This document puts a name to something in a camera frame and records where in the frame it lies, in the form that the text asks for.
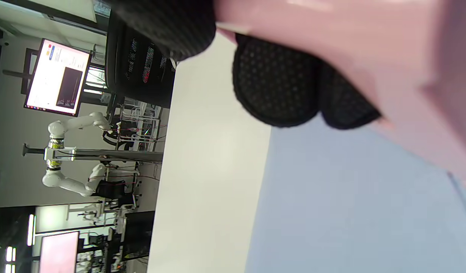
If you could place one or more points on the person's right hand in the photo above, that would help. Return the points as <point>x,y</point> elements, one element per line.
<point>278,87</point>

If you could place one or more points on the pink electric iron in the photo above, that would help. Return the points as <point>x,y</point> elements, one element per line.
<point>369,49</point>

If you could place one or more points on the light blue long-sleeve shirt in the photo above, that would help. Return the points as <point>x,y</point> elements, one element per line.
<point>350,208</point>

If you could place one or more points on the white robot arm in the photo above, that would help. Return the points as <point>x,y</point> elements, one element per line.
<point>69,184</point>
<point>81,123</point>

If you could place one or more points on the white table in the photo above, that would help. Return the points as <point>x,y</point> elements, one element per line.
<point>206,170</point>

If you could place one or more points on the black mesh office chair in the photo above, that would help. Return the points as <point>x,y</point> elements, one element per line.
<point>141,79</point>

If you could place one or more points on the grey robot stand pole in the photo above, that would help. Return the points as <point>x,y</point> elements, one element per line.
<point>115,154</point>

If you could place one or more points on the bright display screen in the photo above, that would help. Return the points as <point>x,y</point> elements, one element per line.
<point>58,77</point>

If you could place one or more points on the pink lit display screen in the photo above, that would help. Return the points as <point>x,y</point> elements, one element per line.
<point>58,254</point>

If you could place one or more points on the row of ceiling light strips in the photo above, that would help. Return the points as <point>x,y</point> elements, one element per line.
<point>31,229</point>

